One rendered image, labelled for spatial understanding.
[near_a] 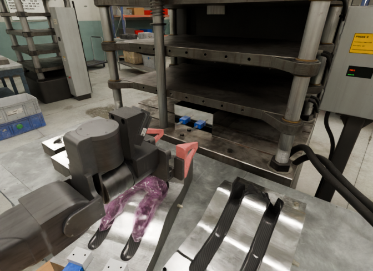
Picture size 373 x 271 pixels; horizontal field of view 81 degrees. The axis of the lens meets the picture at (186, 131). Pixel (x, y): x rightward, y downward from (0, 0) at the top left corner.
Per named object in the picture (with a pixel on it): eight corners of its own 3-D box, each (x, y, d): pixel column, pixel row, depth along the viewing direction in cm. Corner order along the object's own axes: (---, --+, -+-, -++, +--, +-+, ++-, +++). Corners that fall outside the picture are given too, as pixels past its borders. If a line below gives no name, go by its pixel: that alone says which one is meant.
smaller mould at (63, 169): (72, 181, 95) (68, 168, 92) (54, 169, 103) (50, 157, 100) (110, 159, 110) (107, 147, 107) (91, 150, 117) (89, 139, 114)
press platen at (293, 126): (300, 164, 95) (311, 128, 87) (107, 104, 160) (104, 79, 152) (322, 106, 155) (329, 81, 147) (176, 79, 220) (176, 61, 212)
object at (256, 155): (289, 189, 102) (292, 177, 98) (109, 121, 167) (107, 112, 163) (314, 124, 163) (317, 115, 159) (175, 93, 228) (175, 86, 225)
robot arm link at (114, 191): (114, 144, 38) (75, 163, 33) (136, 156, 35) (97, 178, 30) (119, 176, 41) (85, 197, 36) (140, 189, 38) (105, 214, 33)
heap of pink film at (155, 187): (144, 245, 63) (142, 226, 59) (92, 229, 67) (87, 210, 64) (175, 185, 85) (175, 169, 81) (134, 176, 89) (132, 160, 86)
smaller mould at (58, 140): (57, 160, 109) (54, 150, 106) (44, 152, 116) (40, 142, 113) (87, 145, 122) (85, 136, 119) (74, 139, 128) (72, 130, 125)
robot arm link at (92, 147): (96, 113, 35) (9, 142, 27) (132, 127, 31) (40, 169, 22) (107, 170, 41) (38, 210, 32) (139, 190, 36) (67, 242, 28)
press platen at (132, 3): (336, 44, 72) (357, -26, 63) (95, 30, 137) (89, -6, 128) (345, 31, 132) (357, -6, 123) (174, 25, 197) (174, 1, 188)
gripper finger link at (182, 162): (179, 124, 47) (147, 141, 40) (207, 133, 43) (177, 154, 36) (179, 150, 50) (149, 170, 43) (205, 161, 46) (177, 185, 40)
